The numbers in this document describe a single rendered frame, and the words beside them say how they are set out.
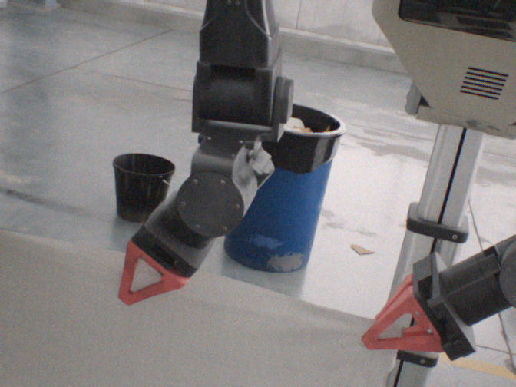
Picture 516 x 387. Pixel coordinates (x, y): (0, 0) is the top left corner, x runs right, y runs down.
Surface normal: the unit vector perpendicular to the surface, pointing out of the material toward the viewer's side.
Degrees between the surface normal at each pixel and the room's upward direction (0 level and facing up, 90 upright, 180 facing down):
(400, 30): 130
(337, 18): 90
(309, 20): 90
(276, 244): 93
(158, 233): 30
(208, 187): 90
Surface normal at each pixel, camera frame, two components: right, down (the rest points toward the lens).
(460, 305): -0.27, 0.22
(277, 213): -0.03, 0.40
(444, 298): 0.81, -0.48
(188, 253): 0.62, -0.70
